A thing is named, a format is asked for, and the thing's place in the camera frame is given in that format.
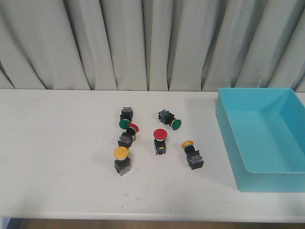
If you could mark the light blue plastic box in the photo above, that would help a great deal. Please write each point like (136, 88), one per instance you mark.
(264, 135)

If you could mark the red button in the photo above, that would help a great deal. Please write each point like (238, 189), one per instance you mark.
(160, 136)
(127, 138)

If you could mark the green button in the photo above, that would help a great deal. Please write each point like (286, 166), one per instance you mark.
(167, 118)
(125, 117)

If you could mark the yellow button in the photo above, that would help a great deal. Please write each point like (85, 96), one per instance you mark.
(122, 162)
(193, 156)

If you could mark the green button rear right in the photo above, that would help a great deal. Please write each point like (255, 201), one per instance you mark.
(167, 118)

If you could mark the green button rear left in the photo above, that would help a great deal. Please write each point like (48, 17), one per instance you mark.
(125, 117)

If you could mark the grey pleated curtain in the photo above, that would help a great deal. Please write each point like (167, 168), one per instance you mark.
(152, 45)

